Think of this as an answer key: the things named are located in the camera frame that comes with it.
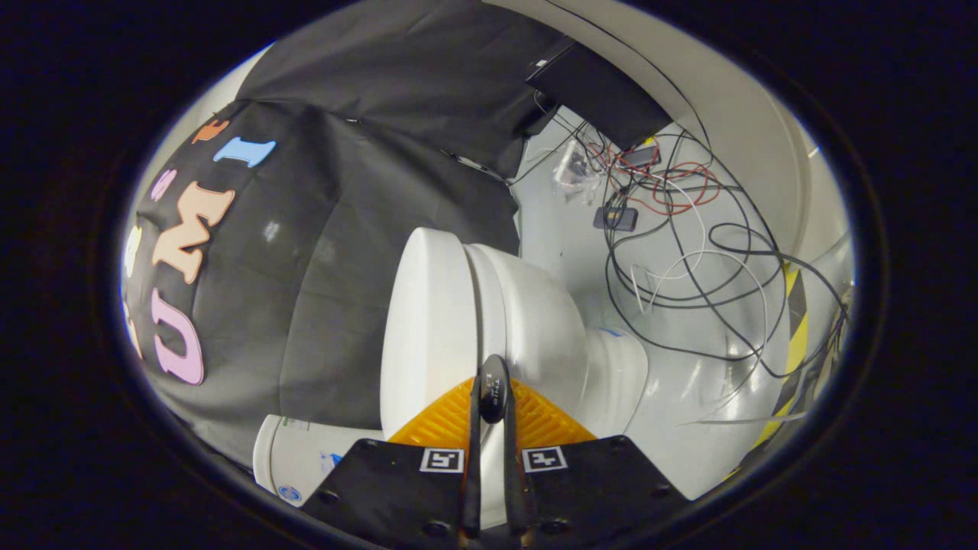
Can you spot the small dark electronic module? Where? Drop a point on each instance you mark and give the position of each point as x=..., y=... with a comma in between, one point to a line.
x=639, y=157

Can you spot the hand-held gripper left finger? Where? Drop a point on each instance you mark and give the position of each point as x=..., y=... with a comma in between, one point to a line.
x=472, y=489

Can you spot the black backdrop cloth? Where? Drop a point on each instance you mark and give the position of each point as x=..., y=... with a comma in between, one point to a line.
x=344, y=229

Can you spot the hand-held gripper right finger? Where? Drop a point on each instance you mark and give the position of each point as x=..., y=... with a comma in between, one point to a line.
x=514, y=489

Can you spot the black flat board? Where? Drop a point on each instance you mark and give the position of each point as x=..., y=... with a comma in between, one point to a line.
x=603, y=95

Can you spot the yellow black striped tape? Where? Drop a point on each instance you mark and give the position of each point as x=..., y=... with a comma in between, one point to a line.
x=795, y=344

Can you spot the clear plastic bag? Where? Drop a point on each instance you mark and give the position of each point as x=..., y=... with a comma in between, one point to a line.
x=574, y=169

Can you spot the small black power adapter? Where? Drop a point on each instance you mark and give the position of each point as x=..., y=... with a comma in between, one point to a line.
x=616, y=218

